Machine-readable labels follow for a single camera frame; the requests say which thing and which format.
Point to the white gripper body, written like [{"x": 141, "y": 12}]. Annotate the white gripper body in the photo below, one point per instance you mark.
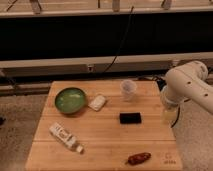
[{"x": 170, "y": 113}]

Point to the black eraser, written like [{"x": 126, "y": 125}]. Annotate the black eraser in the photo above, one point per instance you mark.
[{"x": 130, "y": 118}]

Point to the green bowl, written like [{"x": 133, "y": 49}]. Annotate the green bowl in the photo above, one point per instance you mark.
[{"x": 70, "y": 100}]

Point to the white plastic bottle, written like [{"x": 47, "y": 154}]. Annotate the white plastic bottle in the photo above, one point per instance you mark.
[{"x": 66, "y": 138}]

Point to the clear plastic cup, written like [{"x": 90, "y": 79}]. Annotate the clear plastic cup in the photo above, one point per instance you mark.
[{"x": 128, "y": 89}]

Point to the white soap bar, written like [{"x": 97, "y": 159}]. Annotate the white soap bar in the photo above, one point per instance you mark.
[{"x": 97, "y": 103}]

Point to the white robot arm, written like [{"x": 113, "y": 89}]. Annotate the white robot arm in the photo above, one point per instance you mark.
[{"x": 185, "y": 81}]

